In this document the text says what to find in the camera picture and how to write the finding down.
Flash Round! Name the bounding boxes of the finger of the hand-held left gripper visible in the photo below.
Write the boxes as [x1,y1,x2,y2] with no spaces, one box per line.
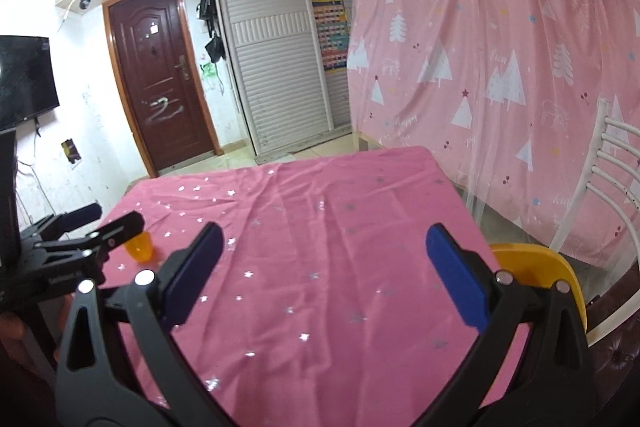
[32,210,147,279]
[20,202,103,249]

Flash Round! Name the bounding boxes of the white metal chair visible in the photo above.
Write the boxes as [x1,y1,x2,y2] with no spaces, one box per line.
[550,99,640,348]

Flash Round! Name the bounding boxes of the colourful chart poster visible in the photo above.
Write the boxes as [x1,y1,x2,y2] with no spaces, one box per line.
[312,0,350,72]

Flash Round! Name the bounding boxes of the white louvered wardrobe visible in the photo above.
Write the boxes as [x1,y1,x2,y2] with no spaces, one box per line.
[210,0,383,155]

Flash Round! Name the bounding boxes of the black wall television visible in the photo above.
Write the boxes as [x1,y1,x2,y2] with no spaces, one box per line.
[0,35,61,132]

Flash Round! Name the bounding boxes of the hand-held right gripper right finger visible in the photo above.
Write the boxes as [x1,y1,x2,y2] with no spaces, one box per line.
[425,223,596,427]

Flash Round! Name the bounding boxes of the small black hanging bag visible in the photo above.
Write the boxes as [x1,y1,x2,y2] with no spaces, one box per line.
[205,34,226,64]

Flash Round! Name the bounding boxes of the brown tufted leather seat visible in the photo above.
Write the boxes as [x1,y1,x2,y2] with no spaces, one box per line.
[590,322,640,427]

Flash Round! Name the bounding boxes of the pink starred tablecloth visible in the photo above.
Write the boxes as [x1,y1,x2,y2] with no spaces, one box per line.
[97,146,531,413]

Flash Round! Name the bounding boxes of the brown wooden door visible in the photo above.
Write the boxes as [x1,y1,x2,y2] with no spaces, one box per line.
[102,0,221,178]

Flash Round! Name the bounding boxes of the green plastic bag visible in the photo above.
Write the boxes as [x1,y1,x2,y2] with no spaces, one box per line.
[199,62,223,92]

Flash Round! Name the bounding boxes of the person's left forearm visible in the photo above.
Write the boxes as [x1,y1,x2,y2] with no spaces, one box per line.
[0,309,26,353]

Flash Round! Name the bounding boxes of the wall cables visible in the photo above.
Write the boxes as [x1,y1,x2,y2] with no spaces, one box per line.
[15,117,61,218]

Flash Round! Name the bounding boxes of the orange plastic capsule half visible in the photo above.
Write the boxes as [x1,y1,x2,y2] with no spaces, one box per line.
[124,231,155,264]

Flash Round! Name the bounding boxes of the yellow plastic chair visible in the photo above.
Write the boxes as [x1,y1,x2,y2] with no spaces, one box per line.
[487,243,587,343]

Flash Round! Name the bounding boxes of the pink tree print curtain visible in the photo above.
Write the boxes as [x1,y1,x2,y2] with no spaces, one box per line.
[346,0,640,268]

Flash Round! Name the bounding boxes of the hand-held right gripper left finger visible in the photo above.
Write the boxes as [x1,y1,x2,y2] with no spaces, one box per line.
[55,222,236,427]

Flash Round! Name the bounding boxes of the broken wall socket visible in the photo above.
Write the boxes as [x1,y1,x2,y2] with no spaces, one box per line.
[61,138,82,165]

